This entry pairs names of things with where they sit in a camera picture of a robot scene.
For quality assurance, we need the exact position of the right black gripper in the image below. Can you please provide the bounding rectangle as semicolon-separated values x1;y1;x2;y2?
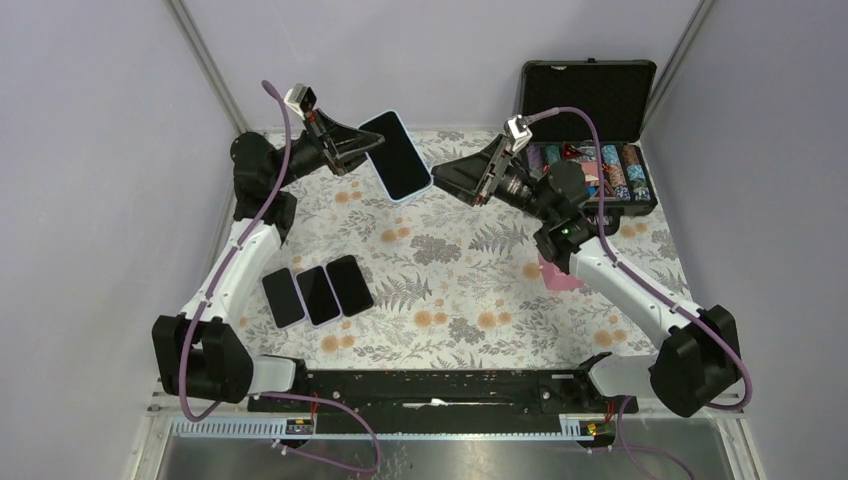
431;134;556;225

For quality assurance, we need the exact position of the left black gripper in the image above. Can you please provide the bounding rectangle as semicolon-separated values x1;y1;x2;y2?
273;109;388;190

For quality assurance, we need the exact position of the light blue phone case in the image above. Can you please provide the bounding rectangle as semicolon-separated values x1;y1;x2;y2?
357;109;435;204

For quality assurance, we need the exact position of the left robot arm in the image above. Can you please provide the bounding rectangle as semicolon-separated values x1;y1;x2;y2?
152;108;385;411

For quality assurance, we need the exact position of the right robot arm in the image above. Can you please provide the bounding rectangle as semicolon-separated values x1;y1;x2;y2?
431;135;753;417

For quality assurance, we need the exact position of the phone in black case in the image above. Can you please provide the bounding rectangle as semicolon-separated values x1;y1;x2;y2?
326;255;375;317

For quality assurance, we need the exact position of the phone in lilac case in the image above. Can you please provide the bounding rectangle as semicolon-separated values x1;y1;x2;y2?
295;266;342;328

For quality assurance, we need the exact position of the phone in purple case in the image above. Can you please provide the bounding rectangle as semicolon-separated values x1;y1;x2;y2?
261;268;307;329

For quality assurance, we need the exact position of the black poker chip case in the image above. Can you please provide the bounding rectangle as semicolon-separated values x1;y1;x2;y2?
517;58;658;235

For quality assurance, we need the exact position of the floral tablecloth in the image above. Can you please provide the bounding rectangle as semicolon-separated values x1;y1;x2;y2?
233;165;654;369

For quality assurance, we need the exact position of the playing cards deck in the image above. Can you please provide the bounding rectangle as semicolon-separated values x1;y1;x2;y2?
580;162;604;193

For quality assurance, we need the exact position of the pink box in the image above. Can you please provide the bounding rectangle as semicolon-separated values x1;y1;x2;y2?
538;254;585;291

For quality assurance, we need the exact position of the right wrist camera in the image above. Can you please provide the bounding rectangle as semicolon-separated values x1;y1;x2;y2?
504;115;533;157

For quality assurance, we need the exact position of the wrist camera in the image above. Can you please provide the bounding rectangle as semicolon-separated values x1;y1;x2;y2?
504;115;533;157
283;83;317;120

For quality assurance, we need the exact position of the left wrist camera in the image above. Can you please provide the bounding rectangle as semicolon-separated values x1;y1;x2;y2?
283;83;317;120

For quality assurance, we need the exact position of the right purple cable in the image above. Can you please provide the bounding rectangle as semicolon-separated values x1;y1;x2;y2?
526;105;754;480

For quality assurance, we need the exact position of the purple cable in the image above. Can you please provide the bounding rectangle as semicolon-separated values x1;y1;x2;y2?
526;105;754;480
178;79;386;476

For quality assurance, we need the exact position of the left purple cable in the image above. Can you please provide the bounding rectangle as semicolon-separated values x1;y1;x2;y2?
178;79;386;476

